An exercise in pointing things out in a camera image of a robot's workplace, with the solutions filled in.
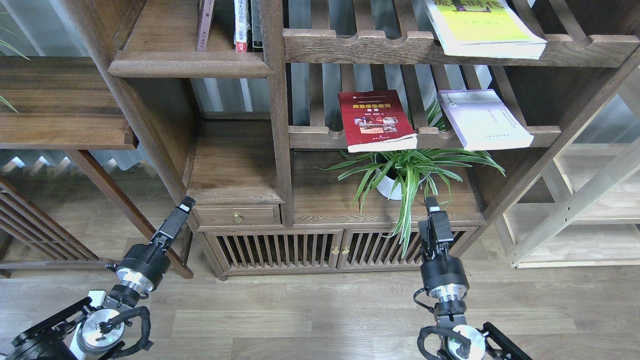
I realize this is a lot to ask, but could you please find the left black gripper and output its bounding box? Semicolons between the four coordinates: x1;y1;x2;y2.
119;196;196;292

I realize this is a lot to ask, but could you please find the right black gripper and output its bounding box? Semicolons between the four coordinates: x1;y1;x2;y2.
418;196;469;301

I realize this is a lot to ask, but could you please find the white purple book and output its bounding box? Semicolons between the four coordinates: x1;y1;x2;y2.
438;89;534;151

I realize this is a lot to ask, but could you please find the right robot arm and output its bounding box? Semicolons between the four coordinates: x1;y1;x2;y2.
414;196;530;360

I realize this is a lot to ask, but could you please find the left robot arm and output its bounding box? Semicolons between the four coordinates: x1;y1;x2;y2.
6;196;196;360

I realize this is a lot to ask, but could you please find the green spider plant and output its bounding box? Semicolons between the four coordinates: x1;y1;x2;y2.
322;97;506;258

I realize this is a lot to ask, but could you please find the brass drawer knob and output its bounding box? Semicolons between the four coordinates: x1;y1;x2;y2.
233;212;243;224

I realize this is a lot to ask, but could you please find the white plant pot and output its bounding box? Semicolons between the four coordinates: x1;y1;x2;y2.
374;168;426;201

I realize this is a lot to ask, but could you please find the dark wooden bookshelf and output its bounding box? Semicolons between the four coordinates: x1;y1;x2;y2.
62;0;639;280

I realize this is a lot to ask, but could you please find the yellow green book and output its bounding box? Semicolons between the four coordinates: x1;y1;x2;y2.
424;0;547;60

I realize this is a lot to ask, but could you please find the dark upright book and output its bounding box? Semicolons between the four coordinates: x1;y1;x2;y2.
249;0;264;53

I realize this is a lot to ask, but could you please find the red white upright book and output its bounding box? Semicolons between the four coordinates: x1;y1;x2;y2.
233;0;250;53

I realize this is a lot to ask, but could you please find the green plant leaves left edge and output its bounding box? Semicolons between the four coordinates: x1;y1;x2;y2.
0;38;31;114

